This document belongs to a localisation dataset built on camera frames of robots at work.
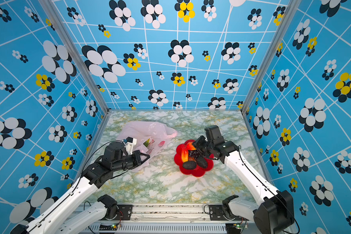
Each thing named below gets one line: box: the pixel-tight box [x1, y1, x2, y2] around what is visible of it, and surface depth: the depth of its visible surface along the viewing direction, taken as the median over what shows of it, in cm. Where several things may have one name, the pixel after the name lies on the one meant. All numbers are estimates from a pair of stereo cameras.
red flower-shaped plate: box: [174, 139, 215, 177], surface depth 88 cm
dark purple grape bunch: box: [188, 149, 202, 160], surface depth 93 cm
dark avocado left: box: [182, 160, 197, 170], surface depth 88 cm
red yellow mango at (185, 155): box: [181, 149, 189, 163], surface depth 92 cm
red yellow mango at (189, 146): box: [186, 141, 197, 151], surface depth 80 cm
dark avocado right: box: [195, 156, 208, 169], surface depth 88 cm
